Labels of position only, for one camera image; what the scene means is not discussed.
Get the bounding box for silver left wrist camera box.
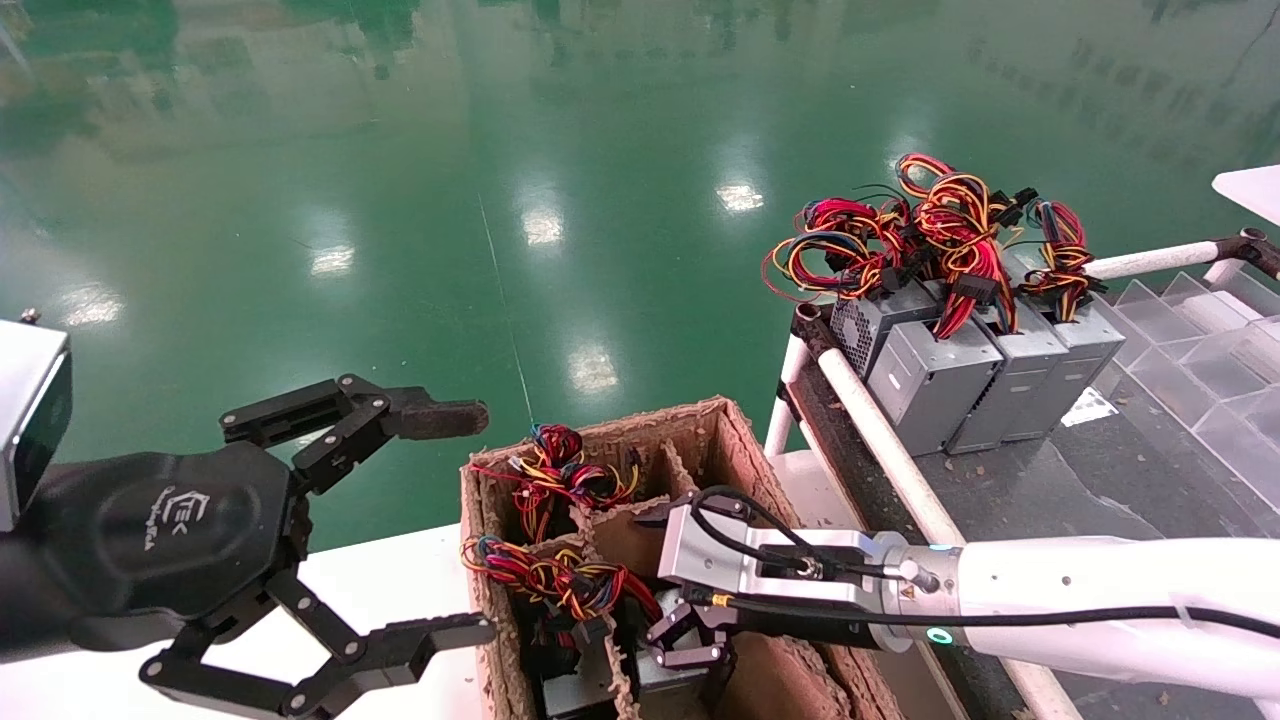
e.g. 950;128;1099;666
0;318;73;533

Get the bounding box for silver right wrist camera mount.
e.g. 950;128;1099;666
657;495;906;601

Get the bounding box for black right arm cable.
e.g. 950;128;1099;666
690;485;1280;641

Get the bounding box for grey power supply with wires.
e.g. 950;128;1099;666
895;152;1069;456
460;535;641;720
555;560;726;701
470;423;643;546
1005;198;1128;443

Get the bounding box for white table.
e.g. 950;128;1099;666
1212;165;1280;228

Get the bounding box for long white rail pipe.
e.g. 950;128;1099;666
815;335;1086;720

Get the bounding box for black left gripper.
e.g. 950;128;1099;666
30;375;498;720

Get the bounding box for clear acrylic divider tray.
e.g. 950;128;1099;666
1093;268;1280;506

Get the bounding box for worn cardboard box with dividers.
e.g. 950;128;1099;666
460;395;906;720

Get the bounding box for white vertical pipe leg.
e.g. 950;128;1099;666
763;335;809;456

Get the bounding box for black pipe connector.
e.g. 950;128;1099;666
1208;227;1280;283
793;303;836;356

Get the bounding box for grey power supply mesh face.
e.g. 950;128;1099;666
762;195;1004;458

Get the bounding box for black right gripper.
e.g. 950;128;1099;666
645;590;888;691

